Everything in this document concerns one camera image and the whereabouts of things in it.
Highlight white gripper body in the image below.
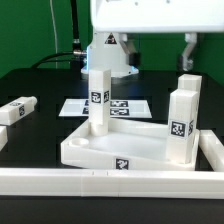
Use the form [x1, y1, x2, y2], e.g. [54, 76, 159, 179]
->
[90, 0, 224, 33]

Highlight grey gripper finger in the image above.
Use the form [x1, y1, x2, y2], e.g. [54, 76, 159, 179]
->
[180, 33, 198, 71]
[119, 33, 141, 66]

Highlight white desk top tray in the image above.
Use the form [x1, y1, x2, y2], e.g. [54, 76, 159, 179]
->
[61, 118, 199, 171]

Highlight white U-shaped marker base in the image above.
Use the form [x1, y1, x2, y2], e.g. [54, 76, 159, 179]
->
[59, 99, 152, 118]

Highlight black cable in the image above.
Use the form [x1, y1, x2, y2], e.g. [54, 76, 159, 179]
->
[30, 0, 88, 70]

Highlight white thin cable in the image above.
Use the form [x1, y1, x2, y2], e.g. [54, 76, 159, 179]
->
[49, 0, 59, 70]

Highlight white right fence rail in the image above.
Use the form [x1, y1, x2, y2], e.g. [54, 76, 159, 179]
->
[199, 130, 224, 172]

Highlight white fence rail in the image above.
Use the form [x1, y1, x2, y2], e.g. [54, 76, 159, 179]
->
[199, 130, 224, 172]
[0, 168, 224, 199]

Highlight white front fence rail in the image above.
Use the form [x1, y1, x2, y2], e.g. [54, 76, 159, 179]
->
[0, 168, 224, 199]

